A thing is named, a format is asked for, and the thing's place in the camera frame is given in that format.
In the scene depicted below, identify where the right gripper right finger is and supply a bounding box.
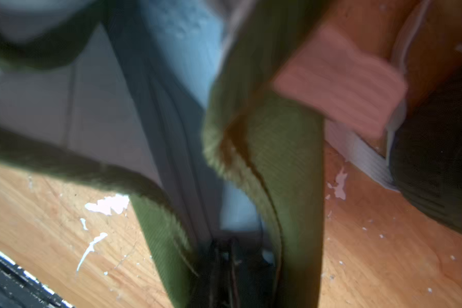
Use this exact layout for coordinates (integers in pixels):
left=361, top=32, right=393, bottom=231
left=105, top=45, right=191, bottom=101
left=230, top=239, right=275, bottom=308

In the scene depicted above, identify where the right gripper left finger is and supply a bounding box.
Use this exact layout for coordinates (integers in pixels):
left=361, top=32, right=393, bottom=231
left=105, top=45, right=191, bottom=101
left=192, top=239, right=231, bottom=307

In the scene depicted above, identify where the green canvas shoe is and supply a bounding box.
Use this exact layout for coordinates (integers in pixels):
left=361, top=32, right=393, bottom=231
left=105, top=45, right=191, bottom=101
left=389, top=67, right=462, bottom=234
left=0, top=1, right=325, bottom=307

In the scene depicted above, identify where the grey insole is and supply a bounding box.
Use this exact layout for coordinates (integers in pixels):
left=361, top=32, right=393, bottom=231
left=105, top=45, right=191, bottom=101
left=103, top=1, right=265, bottom=244

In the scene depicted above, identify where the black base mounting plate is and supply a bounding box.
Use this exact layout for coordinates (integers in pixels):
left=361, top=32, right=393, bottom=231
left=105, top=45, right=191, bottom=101
left=0, top=251, right=73, bottom=308

